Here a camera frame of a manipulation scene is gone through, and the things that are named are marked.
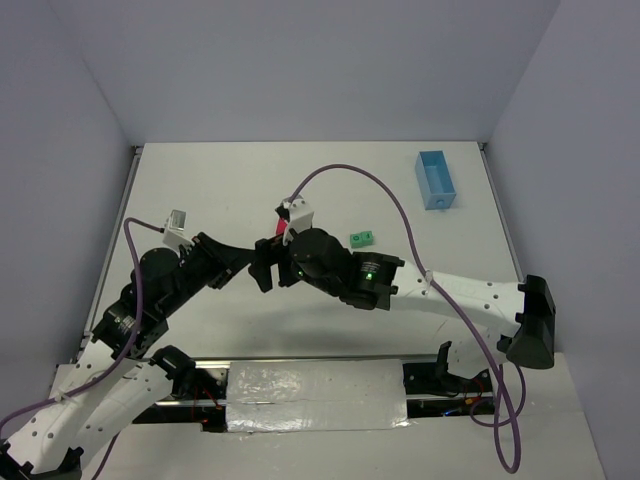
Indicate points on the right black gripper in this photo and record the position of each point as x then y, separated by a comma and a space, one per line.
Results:
279, 262

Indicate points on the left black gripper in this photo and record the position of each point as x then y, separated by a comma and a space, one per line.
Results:
211, 257

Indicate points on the red triangular wood block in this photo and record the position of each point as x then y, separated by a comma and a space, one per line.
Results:
280, 230

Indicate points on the green G cube block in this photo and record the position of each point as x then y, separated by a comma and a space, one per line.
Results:
356, 240

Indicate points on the green F cube block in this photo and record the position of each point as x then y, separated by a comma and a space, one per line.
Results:
367, 238

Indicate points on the blue plastic box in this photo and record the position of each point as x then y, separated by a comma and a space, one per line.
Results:
434, 180

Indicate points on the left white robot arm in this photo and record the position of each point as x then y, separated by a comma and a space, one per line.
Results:
119, 376

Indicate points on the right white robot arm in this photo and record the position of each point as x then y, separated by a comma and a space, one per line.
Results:
509, 322

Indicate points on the silver tape sheet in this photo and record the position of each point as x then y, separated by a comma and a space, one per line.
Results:
282, 397

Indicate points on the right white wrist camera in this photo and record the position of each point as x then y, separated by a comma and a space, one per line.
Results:
298, 214

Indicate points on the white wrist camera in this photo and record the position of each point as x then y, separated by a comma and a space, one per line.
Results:
298, 214
174, 231

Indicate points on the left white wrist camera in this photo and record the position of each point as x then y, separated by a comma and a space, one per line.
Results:
174, 231

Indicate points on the aluminium mounting rail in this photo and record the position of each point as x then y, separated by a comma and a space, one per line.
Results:
429, 394

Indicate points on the left table edge rail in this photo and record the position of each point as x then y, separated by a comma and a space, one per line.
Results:
94, 314

